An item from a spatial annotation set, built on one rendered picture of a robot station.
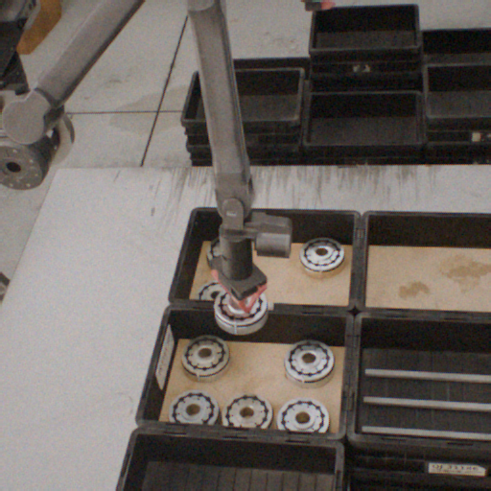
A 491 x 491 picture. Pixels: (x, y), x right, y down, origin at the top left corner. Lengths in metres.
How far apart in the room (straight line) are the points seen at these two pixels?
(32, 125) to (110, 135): 2.38
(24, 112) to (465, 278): 1.02
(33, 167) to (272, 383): 0.70
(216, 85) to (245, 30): 3.01
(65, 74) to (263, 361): 0.73
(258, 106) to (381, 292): 1.28
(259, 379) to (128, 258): 0.63
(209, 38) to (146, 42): 3.06
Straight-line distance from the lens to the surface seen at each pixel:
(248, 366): 1.77
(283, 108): 2.97
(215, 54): 1.36
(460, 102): 2.98
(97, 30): 1.40
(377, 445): 1.55
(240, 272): 1.50
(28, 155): 1.86
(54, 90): 1.44
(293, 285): 1.90
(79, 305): 2.15
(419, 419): 1.69
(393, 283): 1.90
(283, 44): 4.22
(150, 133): 3.78
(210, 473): 1.65
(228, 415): 1.68
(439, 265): 1.94
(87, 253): 2.27
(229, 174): 1.40
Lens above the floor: 2.26
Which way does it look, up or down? 46 degrees down
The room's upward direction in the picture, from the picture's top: 9 degrees counter-clockwise
